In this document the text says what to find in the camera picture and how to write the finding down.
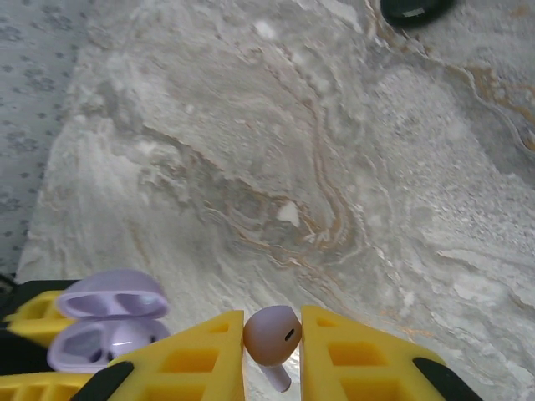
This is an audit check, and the purple earbud charging case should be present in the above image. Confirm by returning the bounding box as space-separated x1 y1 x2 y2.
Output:
46 269 172 373

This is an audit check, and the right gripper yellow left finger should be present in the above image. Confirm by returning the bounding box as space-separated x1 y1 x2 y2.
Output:
81 309 247 401

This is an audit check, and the purple earbud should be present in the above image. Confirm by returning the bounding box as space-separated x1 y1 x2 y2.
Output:
242 304 304 393

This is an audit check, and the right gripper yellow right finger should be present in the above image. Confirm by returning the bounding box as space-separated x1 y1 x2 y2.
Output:
300 304 477 401

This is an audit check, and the black earbud charging case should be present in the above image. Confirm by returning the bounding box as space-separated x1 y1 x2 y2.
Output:
380 0 457 29

